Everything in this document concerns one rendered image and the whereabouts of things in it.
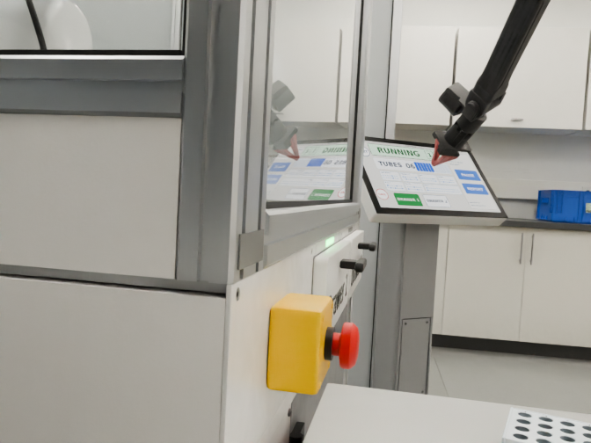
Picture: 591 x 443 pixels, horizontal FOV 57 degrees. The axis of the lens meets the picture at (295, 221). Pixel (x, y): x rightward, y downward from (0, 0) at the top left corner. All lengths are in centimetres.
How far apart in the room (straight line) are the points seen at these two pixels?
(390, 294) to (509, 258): 213
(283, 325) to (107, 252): 16
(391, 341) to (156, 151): 152
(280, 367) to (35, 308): 19
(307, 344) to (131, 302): 15
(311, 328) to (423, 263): 139
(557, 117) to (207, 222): 401
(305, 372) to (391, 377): 140
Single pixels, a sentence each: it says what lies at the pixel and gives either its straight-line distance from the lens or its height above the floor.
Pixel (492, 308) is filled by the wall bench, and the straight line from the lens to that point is 390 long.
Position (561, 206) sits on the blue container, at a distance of 408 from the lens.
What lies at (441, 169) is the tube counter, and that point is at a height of 111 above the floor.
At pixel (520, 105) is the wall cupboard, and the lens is 425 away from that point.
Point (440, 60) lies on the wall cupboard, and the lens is 421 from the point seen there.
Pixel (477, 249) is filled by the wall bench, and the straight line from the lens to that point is 383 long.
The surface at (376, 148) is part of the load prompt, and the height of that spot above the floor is 116.
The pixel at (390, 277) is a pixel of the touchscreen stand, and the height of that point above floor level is 75.
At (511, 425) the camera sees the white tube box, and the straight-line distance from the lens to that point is 58.
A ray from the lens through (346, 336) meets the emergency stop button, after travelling 47.
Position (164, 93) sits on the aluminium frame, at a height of 107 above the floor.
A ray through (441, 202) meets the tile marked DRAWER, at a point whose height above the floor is 100.
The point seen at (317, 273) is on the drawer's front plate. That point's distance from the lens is 67.
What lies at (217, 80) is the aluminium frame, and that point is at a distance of 36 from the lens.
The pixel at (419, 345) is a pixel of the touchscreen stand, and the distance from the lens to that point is 188.
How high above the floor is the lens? 101
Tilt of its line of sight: 3 degrees down
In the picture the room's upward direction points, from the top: 3 degrees clockwise
